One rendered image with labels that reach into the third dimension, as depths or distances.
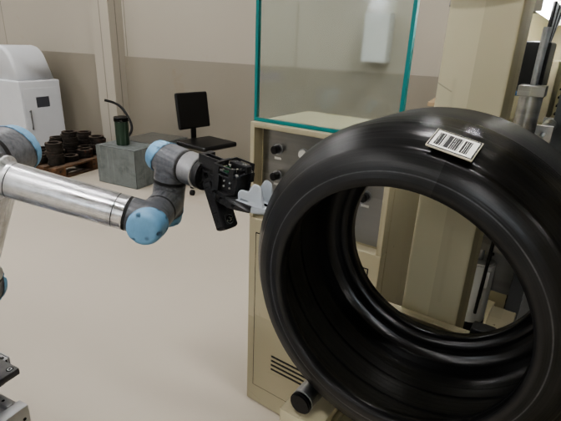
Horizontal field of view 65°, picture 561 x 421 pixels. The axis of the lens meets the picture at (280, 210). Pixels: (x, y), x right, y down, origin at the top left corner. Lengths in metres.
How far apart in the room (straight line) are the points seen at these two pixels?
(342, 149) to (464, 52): 0.39
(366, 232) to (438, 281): 0.50
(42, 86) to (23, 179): 5.82
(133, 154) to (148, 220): 3.99
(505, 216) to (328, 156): 0.25
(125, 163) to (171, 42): 1.71
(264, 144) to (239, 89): 3.69
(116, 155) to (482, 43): 4.46
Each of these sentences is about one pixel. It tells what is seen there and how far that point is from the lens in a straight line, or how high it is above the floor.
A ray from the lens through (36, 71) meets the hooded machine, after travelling 6.89.
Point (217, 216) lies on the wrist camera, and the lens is 0.95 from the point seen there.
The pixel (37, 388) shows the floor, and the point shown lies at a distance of 2.47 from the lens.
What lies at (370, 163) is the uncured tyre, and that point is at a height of 1.39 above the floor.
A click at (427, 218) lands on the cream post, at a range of 1.02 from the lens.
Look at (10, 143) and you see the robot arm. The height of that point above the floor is 1.31.
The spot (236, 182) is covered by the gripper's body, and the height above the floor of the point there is 1.27.
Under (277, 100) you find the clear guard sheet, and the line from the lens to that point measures 1.57.
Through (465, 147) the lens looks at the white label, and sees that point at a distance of 0.60.
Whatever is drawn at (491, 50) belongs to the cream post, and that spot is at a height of 1.54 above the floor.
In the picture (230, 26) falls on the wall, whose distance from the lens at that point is 5.37.
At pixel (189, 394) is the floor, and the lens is 2.24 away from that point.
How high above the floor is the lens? 1.54
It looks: 21 degrees down
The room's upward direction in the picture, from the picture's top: 2 degrees clockwise
